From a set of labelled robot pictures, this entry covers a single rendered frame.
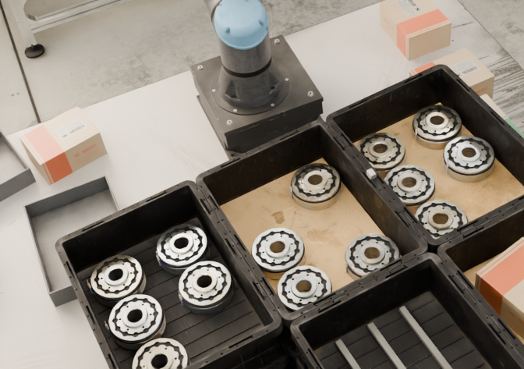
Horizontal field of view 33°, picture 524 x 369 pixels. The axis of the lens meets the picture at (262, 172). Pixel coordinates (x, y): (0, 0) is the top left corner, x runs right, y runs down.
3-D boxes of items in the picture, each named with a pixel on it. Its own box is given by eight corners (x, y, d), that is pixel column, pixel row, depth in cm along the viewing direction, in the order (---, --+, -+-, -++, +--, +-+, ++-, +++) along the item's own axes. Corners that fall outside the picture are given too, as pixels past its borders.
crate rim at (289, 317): (194, 184, 181) (192, 176, 179) (323, 125, 188) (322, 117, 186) (287, 331, 156) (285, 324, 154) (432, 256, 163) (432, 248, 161)
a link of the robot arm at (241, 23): (226, 79, 202) (218, 33, 191) (214, 40, 210) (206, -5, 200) (277, 66, 203) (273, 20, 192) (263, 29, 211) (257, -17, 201)
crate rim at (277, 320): (55, 248, 175) (51, 241, 173) (193, 184, 181) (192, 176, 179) (129, 412, 149) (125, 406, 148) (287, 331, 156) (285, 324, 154)
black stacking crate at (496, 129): (327, 155, 195) (323, 118, 186) (441, 101, 201) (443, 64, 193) (431, 285, 170) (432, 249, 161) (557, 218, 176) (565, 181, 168)
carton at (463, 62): (465, 69, 223) (465, 47, 218) (492, 98, 216) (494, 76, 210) (408, 94, 220) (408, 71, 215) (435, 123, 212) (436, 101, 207)
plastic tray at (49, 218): (29, 218, 208) (23, 205, 204) (111, 188, 211) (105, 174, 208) (54, 307, 191) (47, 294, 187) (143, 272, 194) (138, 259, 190)
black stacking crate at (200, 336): (70, 277, 182) (54, 243, 173) (201, 214, 188) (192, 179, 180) (142, 436, 157) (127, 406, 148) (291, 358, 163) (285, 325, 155)
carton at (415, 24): (380, 26, 238) (379, 3, 233) (420, 11, 240) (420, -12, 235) (408, 61, 228) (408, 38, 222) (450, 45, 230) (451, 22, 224)
